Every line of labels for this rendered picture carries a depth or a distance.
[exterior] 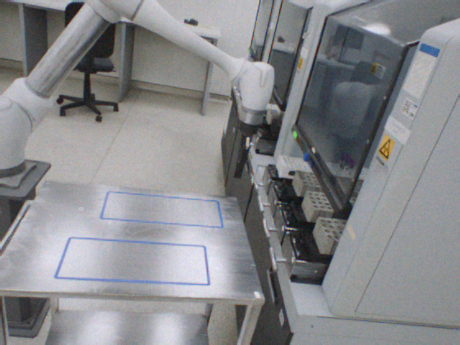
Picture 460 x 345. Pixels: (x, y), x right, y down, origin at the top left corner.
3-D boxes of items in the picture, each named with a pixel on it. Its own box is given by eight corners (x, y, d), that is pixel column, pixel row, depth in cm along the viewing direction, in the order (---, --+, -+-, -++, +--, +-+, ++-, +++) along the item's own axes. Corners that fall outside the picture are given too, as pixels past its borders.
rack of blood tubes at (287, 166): (342, 177, 160) (347, 165, 157) (350, 190, 151) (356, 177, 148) (274, 168, 156) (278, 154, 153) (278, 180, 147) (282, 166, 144)
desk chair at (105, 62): (57, 121, 349) (54, -1, 301) (55, 98, 399) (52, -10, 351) (123, 123, 374) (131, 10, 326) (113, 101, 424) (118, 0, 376)
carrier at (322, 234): (328, 258, 106) (335, 241, 103) (321, 257, 106) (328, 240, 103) (318, 233, 116) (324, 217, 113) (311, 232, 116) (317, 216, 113)
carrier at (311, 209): (315, 226, 119) (320, 210, 117) (309, 225, 119) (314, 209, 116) (306, 206, 130) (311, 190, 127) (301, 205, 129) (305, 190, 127)
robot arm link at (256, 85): (270, 113, 134) (263, 101, 146) (282, 69, 127) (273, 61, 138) (241, 108, 132) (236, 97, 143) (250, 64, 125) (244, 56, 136)
